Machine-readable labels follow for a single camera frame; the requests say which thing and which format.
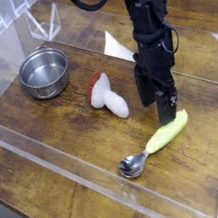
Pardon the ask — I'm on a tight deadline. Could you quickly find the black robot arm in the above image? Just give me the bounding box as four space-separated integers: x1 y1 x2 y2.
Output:
124 0 177 125

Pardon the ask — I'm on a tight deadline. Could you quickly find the small steel pot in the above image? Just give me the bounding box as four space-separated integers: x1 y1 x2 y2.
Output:
19 47 69 100

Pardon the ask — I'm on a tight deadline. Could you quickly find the green handled metal spoon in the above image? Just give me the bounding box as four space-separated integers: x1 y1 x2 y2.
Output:
119 110 188 178

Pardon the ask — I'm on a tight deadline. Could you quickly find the white red toy mushroom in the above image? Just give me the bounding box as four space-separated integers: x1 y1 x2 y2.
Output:
87 70 129 119

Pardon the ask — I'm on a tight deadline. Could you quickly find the black cable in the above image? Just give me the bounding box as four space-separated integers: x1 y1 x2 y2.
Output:
63 0 183 71

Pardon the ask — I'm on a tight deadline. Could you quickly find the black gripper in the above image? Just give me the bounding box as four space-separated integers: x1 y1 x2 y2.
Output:
133 27 178 126

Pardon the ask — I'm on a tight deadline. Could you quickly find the clear acrylic enclosure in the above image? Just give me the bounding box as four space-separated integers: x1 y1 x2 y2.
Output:
0 0 218 218

